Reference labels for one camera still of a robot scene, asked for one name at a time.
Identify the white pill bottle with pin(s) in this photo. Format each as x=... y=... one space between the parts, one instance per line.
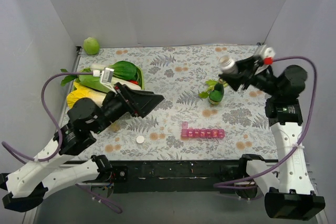
x=228 y=65

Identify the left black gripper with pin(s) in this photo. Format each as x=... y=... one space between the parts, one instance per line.
x=126 y=100

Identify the round green cabbage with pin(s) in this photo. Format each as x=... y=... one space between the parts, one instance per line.
x=91 y=46

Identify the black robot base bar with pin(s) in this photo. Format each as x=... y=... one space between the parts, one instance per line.
x=173 y=176

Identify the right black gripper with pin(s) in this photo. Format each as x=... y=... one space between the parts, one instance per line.
x=248 y=71

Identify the celery stalk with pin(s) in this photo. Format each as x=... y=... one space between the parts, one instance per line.
x=210 y=87

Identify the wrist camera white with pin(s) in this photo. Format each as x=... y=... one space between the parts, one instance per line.
x=106 y=76
x=266 y=54

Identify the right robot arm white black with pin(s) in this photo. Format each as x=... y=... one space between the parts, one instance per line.
x=287 y=189

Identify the yellow napa cabbage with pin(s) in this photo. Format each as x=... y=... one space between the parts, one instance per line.
x=81 y=91

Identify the pink weekly pill organizer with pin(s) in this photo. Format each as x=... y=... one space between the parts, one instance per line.
x=187 y=132

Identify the green plastic tray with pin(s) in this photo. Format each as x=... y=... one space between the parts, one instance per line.
x=140 y=75

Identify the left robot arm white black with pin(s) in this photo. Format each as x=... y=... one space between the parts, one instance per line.
x=40 y=177

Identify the floral table mat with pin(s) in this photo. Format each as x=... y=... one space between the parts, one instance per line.
x=179 y=74

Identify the green glass bottle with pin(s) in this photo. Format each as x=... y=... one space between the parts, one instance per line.
x=217 y=94

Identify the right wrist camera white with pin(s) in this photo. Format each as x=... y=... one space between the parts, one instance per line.
x=266 y=54

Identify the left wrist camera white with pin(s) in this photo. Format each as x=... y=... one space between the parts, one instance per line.
x=106 y=76

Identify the bok choy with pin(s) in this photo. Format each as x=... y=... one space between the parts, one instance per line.
x=124 y=70

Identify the red chili pepper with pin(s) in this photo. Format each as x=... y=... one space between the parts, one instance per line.
x=135 y=82

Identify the white bottle cap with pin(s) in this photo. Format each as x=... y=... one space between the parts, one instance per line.
x=140 y=139

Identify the green napa cabbage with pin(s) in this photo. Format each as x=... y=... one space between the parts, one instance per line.
x=94 y=83

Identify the small orange capped jar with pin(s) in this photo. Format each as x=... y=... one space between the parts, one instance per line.
x=115 y=127

